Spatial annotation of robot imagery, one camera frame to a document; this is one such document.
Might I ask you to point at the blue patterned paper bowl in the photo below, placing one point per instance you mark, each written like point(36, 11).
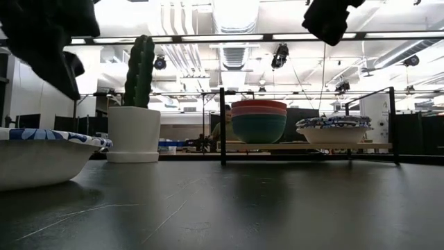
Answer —
point(38, 163)
point(333, 122)
point(333, 136)
point(333, 118)

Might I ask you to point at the person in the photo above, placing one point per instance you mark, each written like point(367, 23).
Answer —
point(229, 130)

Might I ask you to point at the wooden shelf black frame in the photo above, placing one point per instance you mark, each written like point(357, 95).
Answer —
point(305, 146)

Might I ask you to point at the black ceiling spotlight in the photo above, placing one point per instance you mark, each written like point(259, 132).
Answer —
point(411, 60)
point(159, 63)

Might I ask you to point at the teal plastic bowl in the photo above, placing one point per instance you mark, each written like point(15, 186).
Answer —
point(258, 130)

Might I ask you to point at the green cactus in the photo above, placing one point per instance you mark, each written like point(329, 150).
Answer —
point(138, 76)

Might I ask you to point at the pink plastic bowl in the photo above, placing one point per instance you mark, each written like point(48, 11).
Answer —
point(258, 111)

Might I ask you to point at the white plant pot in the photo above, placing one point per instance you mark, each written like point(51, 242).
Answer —
point(133, 135)

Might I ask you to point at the blue storage bin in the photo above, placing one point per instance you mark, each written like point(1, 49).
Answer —
point(170, 143)

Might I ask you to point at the black mounted camera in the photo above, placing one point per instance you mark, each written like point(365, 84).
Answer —
point(279, 55)

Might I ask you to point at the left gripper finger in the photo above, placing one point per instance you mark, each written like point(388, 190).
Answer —
point(74, 64)
point(60, 73)

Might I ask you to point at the black table mat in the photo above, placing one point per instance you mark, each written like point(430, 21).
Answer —
point(222, 208)

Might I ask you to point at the black aluminium rig frame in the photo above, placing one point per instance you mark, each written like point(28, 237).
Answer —
point(194, 157)

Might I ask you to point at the coral red plastic bowl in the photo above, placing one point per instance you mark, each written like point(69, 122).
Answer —
point(258, 103)

